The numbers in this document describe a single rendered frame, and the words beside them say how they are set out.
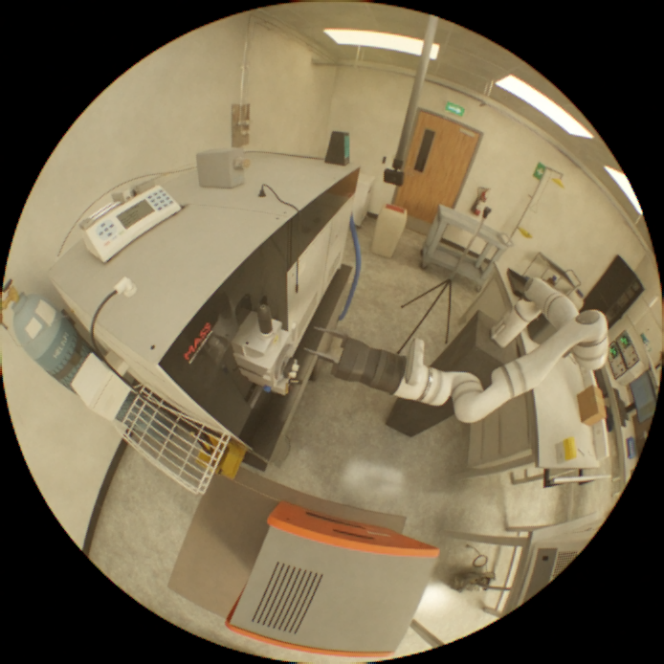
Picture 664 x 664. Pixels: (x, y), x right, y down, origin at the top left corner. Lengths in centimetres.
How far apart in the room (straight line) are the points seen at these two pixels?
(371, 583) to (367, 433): 133
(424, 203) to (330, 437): 374
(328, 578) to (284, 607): 13
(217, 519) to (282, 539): 51
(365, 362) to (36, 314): 108
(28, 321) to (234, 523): 106
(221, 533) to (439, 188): 448
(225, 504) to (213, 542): 19
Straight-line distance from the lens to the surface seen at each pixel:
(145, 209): 66
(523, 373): 49
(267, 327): 44
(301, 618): 65
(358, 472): 171
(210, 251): 44
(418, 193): 416
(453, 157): 410
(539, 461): 135
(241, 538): 102
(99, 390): 67
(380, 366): 40
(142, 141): 158
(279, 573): 58
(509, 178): 436
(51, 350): 109
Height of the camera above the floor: 166
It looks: 52 degrees down
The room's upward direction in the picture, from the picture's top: 12 degrees clockwise
